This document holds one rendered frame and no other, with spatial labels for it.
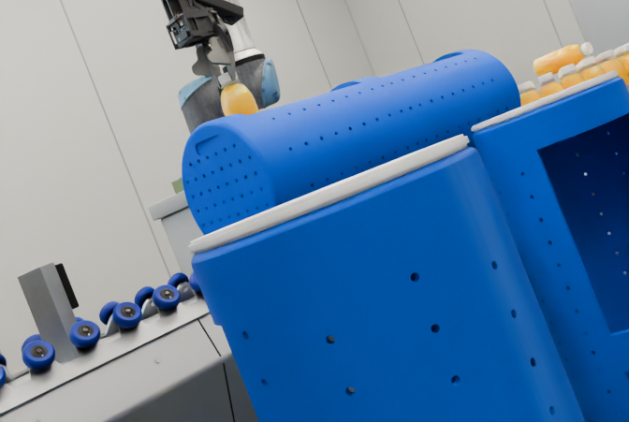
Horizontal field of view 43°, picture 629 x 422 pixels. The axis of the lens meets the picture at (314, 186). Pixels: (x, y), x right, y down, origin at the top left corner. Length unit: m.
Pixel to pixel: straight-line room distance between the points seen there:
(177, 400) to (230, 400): 0.11
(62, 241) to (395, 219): 3.96
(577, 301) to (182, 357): 0.67
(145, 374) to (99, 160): 3.60
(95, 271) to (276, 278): 3.98
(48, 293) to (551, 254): 0.84
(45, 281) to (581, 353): 0.91
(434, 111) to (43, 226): 3.02
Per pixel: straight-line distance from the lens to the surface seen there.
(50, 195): 4.56
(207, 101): 2.06
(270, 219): 0.62
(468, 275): 0.64
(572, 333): 1.49
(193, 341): 1.31
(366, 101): 1.70
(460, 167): 0.67
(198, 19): 1.62
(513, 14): 6.59
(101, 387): 1.24
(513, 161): 1.43
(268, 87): 2.04
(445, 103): 1.85
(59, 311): 1.30
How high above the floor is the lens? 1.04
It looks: level
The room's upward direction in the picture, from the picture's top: 22 degrees counter-clockwise
